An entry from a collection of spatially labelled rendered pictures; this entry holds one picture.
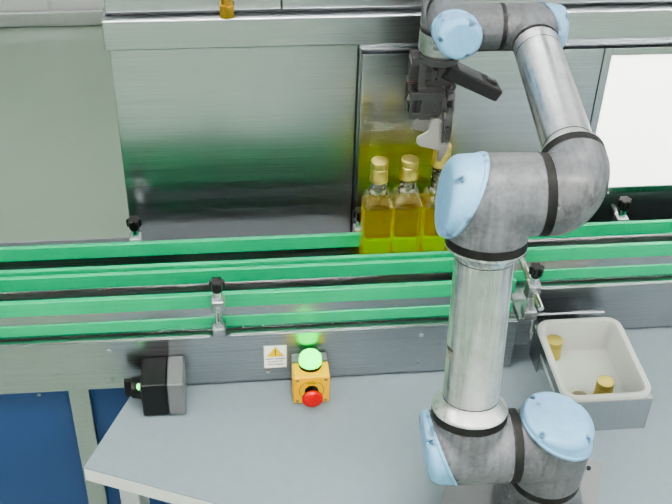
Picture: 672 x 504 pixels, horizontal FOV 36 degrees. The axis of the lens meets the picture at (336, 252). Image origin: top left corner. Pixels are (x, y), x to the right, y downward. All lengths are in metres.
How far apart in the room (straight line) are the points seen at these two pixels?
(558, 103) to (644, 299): 0.79
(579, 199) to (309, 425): 0.80
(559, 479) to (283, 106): 0.89
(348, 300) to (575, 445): 0.58
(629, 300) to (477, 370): 0.77
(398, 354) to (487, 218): 0.72
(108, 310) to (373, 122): 0.62
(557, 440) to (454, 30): 0.65
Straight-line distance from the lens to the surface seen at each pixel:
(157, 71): 2.03
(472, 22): 1.70
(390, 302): 2.01
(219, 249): 2.11
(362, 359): 2.08
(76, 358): 2.05
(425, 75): 1.88
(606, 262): 2.20
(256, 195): 2.18
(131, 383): 2.03
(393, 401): 2.06
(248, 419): 2.03
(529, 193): 1.41
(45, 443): 2.26
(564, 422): 1.65
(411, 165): 1.98
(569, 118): 1.55
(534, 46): 1.68
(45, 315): 2.01
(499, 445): 1.62
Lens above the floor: 2.22
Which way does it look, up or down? 38 degrees down
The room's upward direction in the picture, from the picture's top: 2 degrees clockwise
